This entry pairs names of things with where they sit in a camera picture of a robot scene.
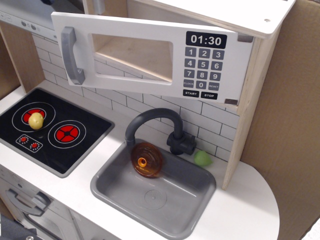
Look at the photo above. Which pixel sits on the white toy microwave door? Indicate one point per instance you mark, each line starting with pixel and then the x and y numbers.
pixel 205 63

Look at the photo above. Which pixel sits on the grey microwave door handle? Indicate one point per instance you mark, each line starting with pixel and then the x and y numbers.
pixel 68 40

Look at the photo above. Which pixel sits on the wooden microwave cabinet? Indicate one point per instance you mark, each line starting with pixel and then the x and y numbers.
pixel 220 129

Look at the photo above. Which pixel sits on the green toy pear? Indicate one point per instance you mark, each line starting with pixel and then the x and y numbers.
pixel 202 158

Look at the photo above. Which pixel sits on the grey toy sink basin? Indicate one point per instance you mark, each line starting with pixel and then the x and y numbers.
pixel 170 204

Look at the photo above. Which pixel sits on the black toy stovetop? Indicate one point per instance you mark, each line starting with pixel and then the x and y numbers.
pixel 69 133

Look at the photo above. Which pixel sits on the yellow toy potato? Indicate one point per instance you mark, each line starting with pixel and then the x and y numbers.
pixel 36 121

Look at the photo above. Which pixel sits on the brown cardboard panel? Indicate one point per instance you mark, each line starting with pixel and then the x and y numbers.
pixel 283 143

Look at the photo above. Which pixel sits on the white toy oven front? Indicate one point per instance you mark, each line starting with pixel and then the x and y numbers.
pixel 31 196

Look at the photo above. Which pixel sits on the grey range hood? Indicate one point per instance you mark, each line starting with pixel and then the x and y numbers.
pixel 35 15

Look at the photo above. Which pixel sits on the grey oven door handle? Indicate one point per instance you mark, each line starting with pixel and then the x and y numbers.
pixel 34 206

